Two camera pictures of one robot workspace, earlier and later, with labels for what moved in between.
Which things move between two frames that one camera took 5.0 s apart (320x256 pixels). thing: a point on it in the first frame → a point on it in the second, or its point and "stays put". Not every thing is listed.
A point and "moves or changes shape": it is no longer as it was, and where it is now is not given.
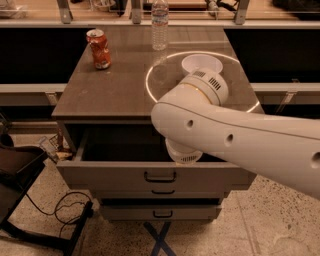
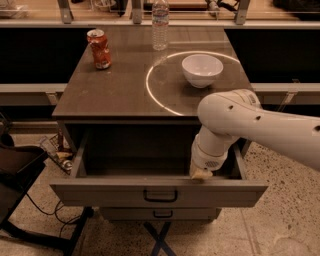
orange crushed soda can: x=100 y=48 stays put
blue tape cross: x=160 y=242 stays put
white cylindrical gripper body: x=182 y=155 → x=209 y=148
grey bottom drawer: x=160 y=212 stays put
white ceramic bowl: x=201 y=61 stays put
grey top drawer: x=132 y=159 moves or changes shape
